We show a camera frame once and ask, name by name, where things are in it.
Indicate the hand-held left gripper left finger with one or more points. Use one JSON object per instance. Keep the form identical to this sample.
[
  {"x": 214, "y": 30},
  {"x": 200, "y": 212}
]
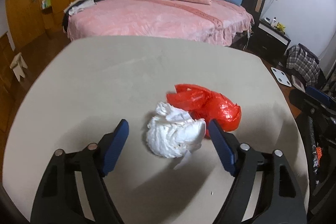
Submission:
[{"x": 116, "y": 145}]

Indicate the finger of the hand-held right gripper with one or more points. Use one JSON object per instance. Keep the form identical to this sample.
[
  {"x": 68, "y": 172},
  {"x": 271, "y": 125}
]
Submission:
[
  {"x": 319, "y": 96},
  {"x": 299, "y": 100}
]

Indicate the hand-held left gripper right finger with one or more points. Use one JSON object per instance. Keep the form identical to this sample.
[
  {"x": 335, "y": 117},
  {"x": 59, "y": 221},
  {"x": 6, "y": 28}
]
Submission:
[{"x": 221, "y": 150}]

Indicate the black trash bag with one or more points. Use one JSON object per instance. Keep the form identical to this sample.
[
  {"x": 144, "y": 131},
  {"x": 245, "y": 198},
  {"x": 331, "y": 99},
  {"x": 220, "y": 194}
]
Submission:
[{"x": 311, "y": 132}]

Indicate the red plastic bag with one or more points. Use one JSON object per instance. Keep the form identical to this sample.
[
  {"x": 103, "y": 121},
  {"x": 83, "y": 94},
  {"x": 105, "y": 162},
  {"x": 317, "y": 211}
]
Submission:
[{"x": 218, "y": 108}]

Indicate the white tissue paper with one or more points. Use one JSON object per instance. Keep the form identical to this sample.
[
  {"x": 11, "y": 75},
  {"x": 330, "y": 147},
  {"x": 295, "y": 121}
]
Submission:
[{"x": 170, "y": 137}]

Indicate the white framed picture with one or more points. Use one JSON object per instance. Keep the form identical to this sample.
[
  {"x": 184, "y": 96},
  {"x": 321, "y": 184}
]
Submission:
[{"x": 298, "y": 82}]

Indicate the white bathroom scale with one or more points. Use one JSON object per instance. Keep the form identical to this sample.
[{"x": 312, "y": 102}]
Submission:
[{"x": 281, "y": 77}]

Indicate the plaid bag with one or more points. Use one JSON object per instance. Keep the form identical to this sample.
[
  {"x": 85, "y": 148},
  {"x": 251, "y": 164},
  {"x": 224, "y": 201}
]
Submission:
[{"x": 302, "y": 64}]

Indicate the black nightstand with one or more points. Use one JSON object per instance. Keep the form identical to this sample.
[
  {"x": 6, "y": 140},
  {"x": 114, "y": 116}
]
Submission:
[{"x": 265, "y": 40}]

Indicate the yellow toy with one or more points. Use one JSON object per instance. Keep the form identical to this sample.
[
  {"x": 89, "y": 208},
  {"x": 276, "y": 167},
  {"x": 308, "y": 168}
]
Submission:
[{"x": 281, "y": 26}]

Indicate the white bottle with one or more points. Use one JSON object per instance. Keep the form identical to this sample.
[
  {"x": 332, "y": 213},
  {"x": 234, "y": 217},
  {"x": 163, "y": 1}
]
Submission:
[{"x": 274, "y": 22}]

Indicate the white wooden stool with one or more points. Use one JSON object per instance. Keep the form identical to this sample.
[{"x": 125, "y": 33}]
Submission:
[{"x": 18, "y": 66}]

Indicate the pink bed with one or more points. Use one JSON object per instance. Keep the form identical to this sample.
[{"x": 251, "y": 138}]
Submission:
[{"x": 147, "y": 16}]

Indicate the wooden side cabinet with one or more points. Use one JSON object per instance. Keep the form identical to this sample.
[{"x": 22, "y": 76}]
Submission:
[{"x": 5, "y": 69}]

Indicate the pile of clothes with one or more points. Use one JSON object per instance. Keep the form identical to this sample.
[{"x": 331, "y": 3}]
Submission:
[{"x": 81, "y": 2}]

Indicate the green box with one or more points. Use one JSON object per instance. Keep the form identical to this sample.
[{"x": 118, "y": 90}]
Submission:
[{"x": 46, "y": 2}]

